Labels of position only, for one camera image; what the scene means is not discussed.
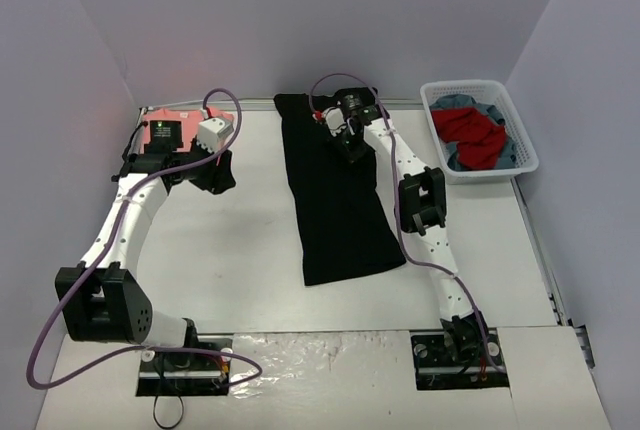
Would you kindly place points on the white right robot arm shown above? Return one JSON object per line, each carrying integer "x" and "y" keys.
{"x": 420, "y": 210}

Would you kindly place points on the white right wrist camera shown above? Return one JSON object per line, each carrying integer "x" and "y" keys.
{"x": 332, "y": 118}

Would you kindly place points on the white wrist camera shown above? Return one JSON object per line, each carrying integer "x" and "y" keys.
{"x": 212, "y": 134}
{"x": 332, "y": 118}

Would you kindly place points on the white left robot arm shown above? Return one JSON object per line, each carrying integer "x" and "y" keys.
{"x": 103, "y": 302}

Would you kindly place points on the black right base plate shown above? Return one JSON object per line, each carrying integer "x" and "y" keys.
{"x": 436, "y": 369}

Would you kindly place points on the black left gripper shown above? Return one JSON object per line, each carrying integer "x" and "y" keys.
{"x": 215, "y": 176}

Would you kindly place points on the folded pink t-shirt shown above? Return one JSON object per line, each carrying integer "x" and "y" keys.
{"x": 189, "y": 120}

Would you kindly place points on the red t-shirt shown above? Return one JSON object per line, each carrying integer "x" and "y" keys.
{"x": 473, "y": 140}

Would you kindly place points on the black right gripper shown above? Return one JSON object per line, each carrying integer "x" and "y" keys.
{"x": 353, "y": 145}

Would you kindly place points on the white plastic laundry basket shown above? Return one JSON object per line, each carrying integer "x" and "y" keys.
{"x": 487, "y": 92}

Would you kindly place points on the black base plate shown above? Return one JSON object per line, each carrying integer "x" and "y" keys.
{"x": 436, "y": 369}
{"x": 162, "y": 374}

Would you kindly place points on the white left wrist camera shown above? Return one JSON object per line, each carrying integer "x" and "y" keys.
{"x": 212, "y": 134}

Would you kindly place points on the grey-blue t-shirt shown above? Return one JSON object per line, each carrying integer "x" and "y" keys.
{"x": 506, "y": 159}

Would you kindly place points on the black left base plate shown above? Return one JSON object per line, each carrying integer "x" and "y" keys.
{"x": 162, "y": 374}

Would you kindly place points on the black t-shirt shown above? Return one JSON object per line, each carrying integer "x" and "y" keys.
{"x": 342, "y": 226}

